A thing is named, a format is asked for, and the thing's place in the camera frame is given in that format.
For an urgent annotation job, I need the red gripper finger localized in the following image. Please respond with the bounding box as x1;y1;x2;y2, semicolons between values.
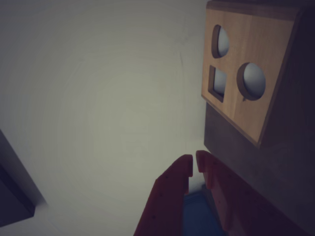
195;149;314;236
133;154;193;236

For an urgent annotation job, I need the wooden shape sorter box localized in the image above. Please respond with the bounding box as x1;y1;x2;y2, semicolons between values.
201;0;315;149

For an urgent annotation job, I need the blue flat object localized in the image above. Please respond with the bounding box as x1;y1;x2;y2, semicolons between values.
183;191;220;236

